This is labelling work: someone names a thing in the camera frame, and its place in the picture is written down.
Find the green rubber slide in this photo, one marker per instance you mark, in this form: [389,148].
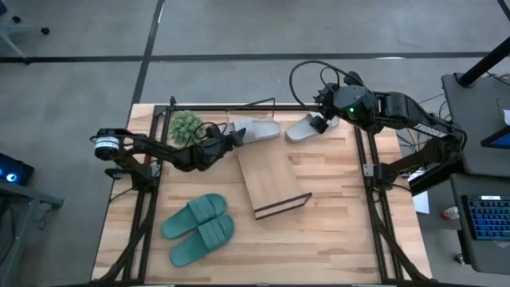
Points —
[203,241]
[195,215]

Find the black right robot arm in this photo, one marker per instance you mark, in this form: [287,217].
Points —
[398,107]

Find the small red white bottle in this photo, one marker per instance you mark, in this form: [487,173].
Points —
[450,214]

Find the grey metal cart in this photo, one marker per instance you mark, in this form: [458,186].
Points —
[24,195]

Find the small black round object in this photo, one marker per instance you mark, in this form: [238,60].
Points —
[460,259]

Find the black pole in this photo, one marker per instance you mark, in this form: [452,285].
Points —
[484,61]

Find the black metal table frame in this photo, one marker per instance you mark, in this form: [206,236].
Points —
[199,107]

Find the dark grey desk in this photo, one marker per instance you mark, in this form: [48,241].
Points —
[474,119]

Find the blue screen device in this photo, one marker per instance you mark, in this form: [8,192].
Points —
[498,139]

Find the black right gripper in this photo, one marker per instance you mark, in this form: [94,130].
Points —
[326,97]

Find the grey rubber slide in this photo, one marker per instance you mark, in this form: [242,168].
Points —
[259,129]
[303,131]

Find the black computer with blue light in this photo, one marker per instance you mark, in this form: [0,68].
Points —
[14,171]

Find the office chair base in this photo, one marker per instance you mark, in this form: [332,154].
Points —
[24,30]

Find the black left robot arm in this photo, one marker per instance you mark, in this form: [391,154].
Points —
[159,153]

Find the white paper sheet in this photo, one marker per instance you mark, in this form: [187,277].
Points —
[421,199]

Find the wooden shelf with black frame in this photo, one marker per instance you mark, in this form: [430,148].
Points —
[271,179]

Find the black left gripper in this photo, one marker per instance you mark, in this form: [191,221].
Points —
[215,149]

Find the black backlit keyboard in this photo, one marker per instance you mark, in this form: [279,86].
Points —
[490,217]

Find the green potted plant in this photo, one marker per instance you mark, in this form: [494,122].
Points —
[186,127]

